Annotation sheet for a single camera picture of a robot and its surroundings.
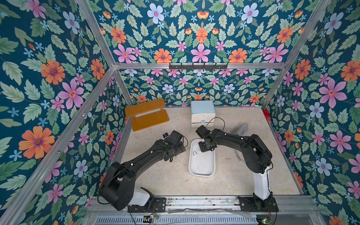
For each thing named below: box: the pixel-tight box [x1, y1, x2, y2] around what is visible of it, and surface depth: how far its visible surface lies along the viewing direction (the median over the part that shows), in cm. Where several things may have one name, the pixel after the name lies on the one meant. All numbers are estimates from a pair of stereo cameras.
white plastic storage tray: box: [188, 138, 217, 178], surface depth 89 cm
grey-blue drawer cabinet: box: [190, 100, 216, 128], surface depth 100 cm
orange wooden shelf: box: [124, 97, 170, 132], surface depth 115 cm
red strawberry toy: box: [263, 109, 270, 119], surface depth 118 cm
